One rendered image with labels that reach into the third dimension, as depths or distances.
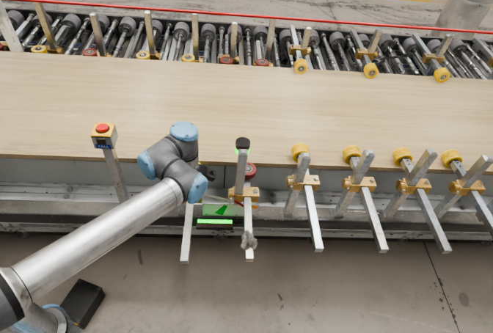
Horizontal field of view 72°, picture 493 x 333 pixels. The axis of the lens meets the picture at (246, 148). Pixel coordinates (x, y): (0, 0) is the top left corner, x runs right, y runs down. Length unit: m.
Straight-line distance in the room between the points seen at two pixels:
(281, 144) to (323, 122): 0.30
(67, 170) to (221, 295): 1.12
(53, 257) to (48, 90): 1.39
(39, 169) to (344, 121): 1.58
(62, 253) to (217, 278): 1.52
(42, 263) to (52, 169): 1.13
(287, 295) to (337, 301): 0.31
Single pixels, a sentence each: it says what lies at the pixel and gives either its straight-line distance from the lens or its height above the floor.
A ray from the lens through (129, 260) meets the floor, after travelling 2.37.
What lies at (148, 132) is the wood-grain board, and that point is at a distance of 1.73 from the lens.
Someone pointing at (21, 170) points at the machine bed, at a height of 0.71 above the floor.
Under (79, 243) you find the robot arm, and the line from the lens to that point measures 0.85.
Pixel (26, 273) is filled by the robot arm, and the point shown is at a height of 1.41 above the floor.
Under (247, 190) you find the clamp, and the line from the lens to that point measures 1.52.
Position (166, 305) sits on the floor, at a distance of 2.22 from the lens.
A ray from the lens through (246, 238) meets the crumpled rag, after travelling 1.41.
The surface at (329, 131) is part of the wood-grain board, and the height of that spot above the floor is 0.90.
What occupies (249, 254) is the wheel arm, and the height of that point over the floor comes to 0.86.
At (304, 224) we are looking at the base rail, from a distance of 1.72.
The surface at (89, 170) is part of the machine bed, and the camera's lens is 1.86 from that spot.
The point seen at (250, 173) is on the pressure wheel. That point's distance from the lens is 1.54.
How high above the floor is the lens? 2.10
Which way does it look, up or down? 47 degrees down
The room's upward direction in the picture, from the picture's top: 7 degrees clockwise
